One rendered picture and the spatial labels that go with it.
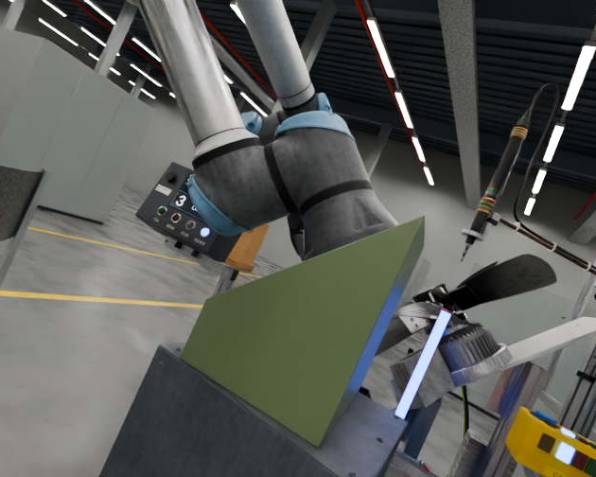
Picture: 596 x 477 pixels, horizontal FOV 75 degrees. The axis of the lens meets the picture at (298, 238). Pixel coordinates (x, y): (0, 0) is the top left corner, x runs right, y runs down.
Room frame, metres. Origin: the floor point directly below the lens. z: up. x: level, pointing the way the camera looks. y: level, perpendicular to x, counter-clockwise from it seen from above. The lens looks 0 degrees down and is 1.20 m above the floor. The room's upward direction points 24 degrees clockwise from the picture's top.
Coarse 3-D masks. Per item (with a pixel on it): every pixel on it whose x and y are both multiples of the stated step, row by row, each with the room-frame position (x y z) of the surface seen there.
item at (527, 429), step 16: (528, 416) 0.78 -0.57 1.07; (512, 432) 0.83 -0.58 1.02; (528, 432) 0.75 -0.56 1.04; (544, 432) 0.75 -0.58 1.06; (560, 432) 0.74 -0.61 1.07; (512, 448) 0.79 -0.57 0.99; (528, 448) 0.75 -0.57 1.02; (576, 448) 0.73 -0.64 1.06; (592, 448) 0.73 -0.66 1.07; (528, 464) 0.75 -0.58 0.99; (544, 464) 0.74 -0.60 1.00; (560, 464) 0.73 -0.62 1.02
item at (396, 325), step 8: (392, 320) 1.31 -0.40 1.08; (400, 320) 1.30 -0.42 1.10; (392, 328) 1.28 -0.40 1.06; (400, 328) 1.27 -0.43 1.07; (408, 328) 1.26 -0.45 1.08; (384, 336) 1.26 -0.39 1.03; (392, 336) 1.25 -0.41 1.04; (400, 336) 1.25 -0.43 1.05; (408, 336) 1.24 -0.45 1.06; (384, 344) 1.23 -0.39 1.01; (392, 344) 1.23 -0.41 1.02; (376, 352) 1.21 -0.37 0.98
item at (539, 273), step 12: (504, 264) 1.12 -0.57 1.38; (516, 264) 1.11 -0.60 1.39; (528, 264) 1.11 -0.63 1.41; (540, 264) 1.10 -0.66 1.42; (480, 276) 1.18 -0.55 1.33; (492, 276) 1.17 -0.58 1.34; (504, 276) 1.17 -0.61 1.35; (516, 276) 1.16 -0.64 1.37; (528, 276) 1.16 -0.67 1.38; (540, 276) 1.15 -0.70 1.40; (552, 276) 1.15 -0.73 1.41; (480, 288) 1.22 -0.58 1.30; (492, 288) 1.21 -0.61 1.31; (504, 288) 1.20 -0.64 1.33; (516, 288) 1.20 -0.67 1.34; (528, 288) 1.19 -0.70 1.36; (540, 288) 1.19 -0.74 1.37; (480, 300) 1.25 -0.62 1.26; (492, 300) 1.24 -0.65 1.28
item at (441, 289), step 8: (432, 288) 1.27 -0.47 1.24; (440, 288) 1.27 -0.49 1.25; (416, 296) 1.29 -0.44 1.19; (424, 296) 1.27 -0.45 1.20; (432, 296) 1.26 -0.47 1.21; (440, 296) 1.25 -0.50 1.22; (448, 296) 1.27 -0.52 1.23; (448, 304) 1.25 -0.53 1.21; (464, 312) 1.26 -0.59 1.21; (432, 320) 1.27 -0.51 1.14; (424, 328) 1.30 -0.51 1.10
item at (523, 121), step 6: (528, 114) 1.20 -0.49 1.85; (522, 120) 1.20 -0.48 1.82; (528, 120) 1.20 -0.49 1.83; (516, 126) 1.23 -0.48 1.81; (522, 126) 1.23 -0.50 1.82; (528, 126) 1.20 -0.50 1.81; (480, 216) 1.20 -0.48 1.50; (486, 216) 1.20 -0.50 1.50; (474, 222) 1.20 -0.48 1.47; (480, 222) 1.20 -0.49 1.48; (474, 228) 1.20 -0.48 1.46; (480, 228) 1.20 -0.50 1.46; (468, 240) 1.20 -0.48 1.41; (474, 240) 1.20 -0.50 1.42
